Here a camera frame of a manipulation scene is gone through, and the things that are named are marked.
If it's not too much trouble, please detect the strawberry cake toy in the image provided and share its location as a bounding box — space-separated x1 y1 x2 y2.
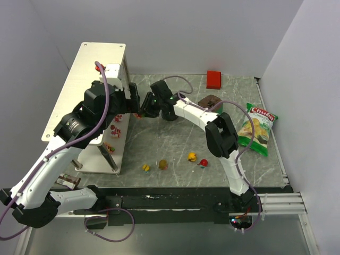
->
110 125 121 139

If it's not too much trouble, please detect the yellow pink lion toy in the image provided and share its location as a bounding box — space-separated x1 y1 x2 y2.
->
104 142 115 154

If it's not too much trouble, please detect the olive round toy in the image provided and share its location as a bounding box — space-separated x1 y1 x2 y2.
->
158 159 168 170

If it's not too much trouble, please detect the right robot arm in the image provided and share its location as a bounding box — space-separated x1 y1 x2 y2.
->
140 80 254 206

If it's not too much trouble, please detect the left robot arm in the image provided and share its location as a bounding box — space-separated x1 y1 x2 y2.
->
1 81 140 228

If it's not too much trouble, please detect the white two-tier shelf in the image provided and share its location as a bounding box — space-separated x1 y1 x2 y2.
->
41 42 130 174

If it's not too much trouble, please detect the brown and green cup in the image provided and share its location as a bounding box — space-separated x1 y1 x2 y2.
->
198 95 223 114

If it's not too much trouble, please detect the red block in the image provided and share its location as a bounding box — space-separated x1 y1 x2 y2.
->
206 70 222 90

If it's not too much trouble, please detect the yellow bee toy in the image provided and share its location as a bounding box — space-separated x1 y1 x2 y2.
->
142 164 150 173

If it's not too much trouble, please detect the yellow duck toy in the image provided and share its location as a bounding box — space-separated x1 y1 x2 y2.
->
187 152 197 162

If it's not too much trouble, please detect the brown snack bar wrapper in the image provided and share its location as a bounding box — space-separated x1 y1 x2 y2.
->
55 173 81 190

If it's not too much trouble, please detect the green chips bag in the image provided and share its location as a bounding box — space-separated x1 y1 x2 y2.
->
238 103 278 157

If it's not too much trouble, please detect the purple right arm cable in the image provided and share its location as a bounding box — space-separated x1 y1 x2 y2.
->
163 75 262 232

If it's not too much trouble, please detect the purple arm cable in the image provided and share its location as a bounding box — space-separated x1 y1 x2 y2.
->
0 61 109 241
163 75 262 232

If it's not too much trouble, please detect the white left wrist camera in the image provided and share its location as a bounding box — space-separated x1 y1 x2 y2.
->
102 63 126 90

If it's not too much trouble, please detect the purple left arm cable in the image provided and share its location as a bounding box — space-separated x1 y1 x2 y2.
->
0 61 109 241

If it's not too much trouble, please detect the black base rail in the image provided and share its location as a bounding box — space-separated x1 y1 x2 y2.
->
73 186 264 227

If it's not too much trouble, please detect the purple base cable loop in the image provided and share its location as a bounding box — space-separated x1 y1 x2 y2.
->
84 208 135 242

